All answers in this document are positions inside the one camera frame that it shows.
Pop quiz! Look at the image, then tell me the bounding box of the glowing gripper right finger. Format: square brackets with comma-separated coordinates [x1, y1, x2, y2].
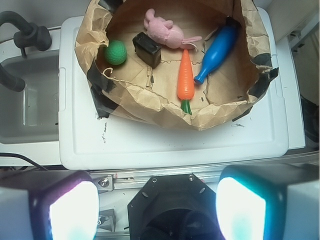
[215, 163, 320, 240]

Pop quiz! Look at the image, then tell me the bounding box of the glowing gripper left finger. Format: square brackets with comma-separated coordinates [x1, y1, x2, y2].
[0, 170, 99, 240]

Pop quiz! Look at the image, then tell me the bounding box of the black taped box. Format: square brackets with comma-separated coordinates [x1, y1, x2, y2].
[132, 32, 162, 69]

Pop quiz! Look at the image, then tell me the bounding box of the white plastic bin lid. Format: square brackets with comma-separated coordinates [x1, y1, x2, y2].
[58, 16, 289, 170]

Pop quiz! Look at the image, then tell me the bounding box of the grey toy sink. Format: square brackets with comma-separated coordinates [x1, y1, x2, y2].
[0, 40, 60, 152]

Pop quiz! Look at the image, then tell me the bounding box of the orange plastic carrot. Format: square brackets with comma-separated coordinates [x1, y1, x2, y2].
[177, 49, 195, 115]

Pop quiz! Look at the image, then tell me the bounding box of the brown paper bag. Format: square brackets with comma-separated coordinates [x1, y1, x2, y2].
[75, 0, 279, 131]

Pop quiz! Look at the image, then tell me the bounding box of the blue plastic bottle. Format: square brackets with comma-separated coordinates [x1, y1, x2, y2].
[194, 25, 238, 85]

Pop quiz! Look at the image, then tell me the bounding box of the black toy faucet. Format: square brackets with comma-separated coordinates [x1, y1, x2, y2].
[0, 11, 52, 92]

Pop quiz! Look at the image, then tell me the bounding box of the green textured ball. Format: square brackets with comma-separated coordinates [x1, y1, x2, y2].
[104, 40, 127, 66]

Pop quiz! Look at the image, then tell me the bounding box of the pink plush bunny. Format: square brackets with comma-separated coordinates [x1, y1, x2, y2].
[143, 8, 203, 50]

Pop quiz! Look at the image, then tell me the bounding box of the black cable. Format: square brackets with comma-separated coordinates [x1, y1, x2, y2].
[0, 152, 51, 172]

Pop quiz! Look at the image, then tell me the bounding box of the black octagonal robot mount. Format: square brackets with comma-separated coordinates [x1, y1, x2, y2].
[127, 173, 223, 240]

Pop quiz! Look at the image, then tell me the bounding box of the aluminium extrusion rail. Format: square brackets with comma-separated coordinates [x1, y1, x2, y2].
[89, 154, 320, 192]

